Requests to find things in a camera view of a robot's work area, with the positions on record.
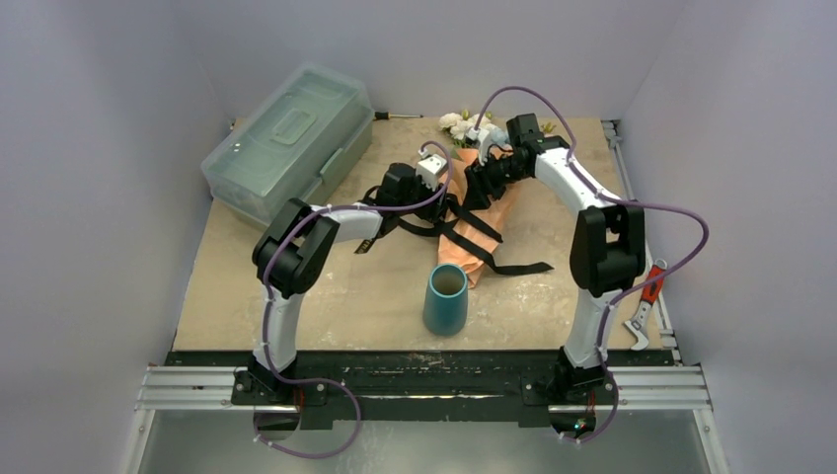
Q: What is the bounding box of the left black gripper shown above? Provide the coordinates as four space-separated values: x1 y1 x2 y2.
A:
396 171 447 222

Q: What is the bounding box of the orange flower bouquet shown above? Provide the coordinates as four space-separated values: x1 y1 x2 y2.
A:
437 113 553 288

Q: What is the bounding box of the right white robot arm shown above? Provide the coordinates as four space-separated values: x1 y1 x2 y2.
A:
465 114 646 402

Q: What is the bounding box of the orange handled wrench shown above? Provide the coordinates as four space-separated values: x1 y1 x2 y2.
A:
623 259 668 352

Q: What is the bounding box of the translucent plastic storage box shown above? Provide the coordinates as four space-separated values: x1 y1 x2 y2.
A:
200 63 374 226

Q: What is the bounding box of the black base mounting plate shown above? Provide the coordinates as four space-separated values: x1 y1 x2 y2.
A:
165 350 617 433

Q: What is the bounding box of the teal ceramic vase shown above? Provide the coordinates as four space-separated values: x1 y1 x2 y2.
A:
422 264 469 337

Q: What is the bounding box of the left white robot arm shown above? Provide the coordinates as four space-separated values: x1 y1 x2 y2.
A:
238 155 450 404

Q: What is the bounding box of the black gold lettered ribbon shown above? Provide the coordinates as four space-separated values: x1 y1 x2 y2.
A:
352 186 556 277

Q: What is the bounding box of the screwdriver at back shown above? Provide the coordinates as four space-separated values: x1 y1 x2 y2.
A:
373 111 423 120

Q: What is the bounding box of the aluminium frame rail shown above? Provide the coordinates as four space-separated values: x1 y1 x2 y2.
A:
119 366 729 473

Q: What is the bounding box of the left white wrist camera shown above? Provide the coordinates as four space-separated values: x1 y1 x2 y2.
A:
416 150 448 192

